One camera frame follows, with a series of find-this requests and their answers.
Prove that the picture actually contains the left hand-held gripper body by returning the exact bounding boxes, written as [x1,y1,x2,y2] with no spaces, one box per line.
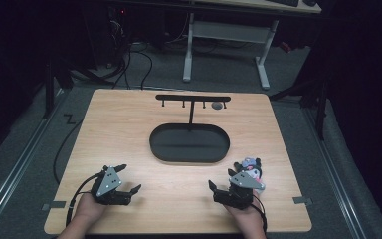
[91,165,132,206]

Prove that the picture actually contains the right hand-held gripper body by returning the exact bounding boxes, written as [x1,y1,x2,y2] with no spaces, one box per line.
[212,170,266,211]

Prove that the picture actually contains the black and pink plush keychain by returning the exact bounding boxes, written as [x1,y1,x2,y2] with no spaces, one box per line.
[233,156,267,192]

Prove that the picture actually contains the person's right hand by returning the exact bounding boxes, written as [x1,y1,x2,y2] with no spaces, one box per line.
[223,189,264,227]

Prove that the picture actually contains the person's left hand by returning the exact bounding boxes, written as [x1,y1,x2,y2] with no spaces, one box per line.
[75,192,109,224]

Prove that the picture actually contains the black hook rack with tray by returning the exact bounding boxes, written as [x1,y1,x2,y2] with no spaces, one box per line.
[148,94,232,164]

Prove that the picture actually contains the grey tape strip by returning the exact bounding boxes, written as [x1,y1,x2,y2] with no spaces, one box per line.
[41,200,68,212]
[292,196,313,205]

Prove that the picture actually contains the black metal stand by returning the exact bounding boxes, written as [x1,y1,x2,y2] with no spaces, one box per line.
[269,74,330,141]
[42,54,115,120]

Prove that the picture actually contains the black computer tower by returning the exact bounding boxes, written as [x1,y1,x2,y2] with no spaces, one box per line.
[104,5,131,69]

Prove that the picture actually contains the white-legged desk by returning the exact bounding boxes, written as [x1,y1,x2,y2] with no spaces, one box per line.
[181,0,323,92]

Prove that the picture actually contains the black keyboard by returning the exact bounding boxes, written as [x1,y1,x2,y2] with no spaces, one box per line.
[268,0,301,8]

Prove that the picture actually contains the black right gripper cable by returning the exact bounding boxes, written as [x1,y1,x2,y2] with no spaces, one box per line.
[250,189,269,234]

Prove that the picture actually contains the black floor cable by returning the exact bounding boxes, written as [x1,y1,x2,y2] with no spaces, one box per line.
[52,119,85,185]

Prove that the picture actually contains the metal floor rail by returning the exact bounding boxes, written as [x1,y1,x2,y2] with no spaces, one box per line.
[0,89,66,233]
[301,105,370,239]

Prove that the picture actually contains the black looped floor cables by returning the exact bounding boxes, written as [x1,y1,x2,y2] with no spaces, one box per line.
[111,41,154,92]

